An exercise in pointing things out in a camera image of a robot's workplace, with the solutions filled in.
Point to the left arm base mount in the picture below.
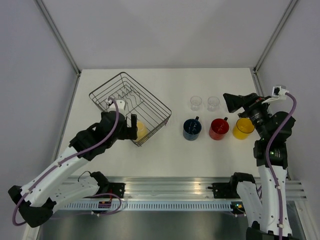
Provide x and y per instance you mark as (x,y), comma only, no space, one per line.
(110,190)

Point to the frame post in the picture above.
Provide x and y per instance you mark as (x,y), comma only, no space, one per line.
(275,34)
(57,35)

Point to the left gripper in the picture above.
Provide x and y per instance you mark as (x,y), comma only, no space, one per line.
(130,133)

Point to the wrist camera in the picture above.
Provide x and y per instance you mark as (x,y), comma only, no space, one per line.
(277,93)
(116,103)

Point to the pale yellow mug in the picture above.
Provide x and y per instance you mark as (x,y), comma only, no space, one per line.
(142,130)

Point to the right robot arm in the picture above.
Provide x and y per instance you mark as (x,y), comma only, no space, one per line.
(266,212)

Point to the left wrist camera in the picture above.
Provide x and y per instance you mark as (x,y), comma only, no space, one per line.
(116,103)

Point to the clear glass cup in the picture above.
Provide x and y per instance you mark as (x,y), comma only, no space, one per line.
(195,103)
(213,103)

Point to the blue mug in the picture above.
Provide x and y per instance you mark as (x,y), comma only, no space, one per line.
(192,128)

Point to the red mug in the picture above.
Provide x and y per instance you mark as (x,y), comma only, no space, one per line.
(219,127)

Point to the wire dish rack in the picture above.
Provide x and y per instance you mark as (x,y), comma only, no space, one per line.
(150,111)

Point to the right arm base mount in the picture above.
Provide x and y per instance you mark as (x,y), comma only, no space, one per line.
(223,190)

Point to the right frame post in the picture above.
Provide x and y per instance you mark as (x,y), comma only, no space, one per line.
(275,34)

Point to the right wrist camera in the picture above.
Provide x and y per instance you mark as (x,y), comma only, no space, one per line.
(277,93)

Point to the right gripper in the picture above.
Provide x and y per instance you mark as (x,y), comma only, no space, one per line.
(249,102)

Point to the white slotted cable duct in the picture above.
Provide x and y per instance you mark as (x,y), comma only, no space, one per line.
(85,205)

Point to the left frame post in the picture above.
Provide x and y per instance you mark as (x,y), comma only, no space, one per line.
(57,35)

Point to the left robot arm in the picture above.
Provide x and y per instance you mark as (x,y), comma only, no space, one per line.
(37,201)

